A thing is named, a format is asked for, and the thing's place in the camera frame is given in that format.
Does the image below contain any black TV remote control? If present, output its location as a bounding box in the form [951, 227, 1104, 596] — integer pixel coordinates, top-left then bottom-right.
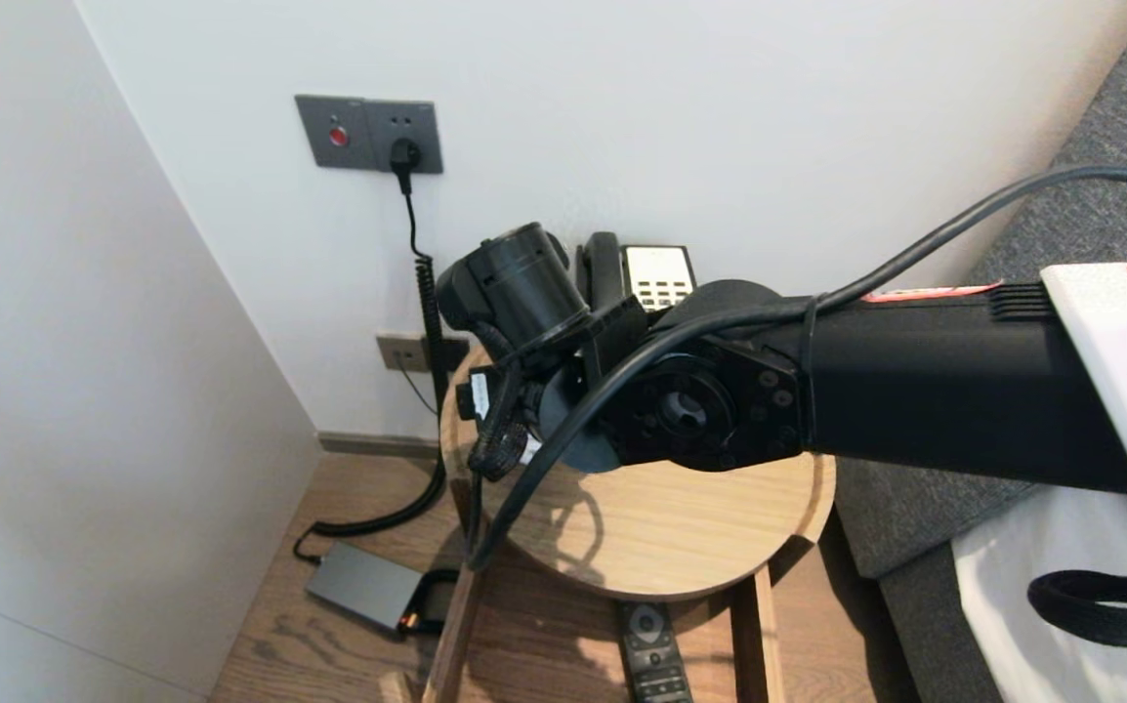
[619, 600, 693, 703]

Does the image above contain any thin black phone line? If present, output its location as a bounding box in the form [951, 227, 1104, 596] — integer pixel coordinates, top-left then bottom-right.
[397, 366, 439, 419]

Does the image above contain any grey wooden baseboard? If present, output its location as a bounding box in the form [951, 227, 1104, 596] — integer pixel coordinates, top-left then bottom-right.
[317, 433, 442, 462]

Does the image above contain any black telephone handset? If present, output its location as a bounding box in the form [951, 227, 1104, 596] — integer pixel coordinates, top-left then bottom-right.
[580, 231, 623, 309]

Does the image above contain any round wooden nightstand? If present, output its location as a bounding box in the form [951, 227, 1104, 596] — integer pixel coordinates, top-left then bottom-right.
[438, 347, 836, 601]

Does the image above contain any grey power adapter box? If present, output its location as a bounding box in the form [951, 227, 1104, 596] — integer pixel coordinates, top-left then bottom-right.
[306, 544, 427, 636]

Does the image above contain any black and cream telephone base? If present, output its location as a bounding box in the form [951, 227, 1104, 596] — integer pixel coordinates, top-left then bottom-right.
[578, 242, 698, 313]

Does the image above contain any black power plug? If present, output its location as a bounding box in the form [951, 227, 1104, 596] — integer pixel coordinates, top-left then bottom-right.
[389, 139, 422, 196]

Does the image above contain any grey upholstered headboard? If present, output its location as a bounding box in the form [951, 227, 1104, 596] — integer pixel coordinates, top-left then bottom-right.
[835, 0, 1127, 577]

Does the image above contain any grey upholstered bed base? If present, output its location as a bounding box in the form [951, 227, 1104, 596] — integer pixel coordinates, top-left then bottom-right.
[878, 547, 1004, 703]

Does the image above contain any white bed sheet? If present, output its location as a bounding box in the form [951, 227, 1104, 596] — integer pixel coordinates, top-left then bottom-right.
[949, 483, 1127, 703]

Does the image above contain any beige wall data socket plate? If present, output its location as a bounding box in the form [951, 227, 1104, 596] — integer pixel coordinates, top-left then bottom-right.
[375, 335, 472, 377]

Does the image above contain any black coiled power cable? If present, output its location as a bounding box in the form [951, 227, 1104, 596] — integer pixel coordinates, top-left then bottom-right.
[293, 193, 449, 565]

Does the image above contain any black coiled adapter output cable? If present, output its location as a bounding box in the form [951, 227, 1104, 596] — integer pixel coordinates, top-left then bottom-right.
[407, 571, 472, 642]

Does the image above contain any grey wall socket panel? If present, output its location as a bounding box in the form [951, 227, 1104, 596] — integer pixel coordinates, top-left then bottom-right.
[295, 95, 444, 176]

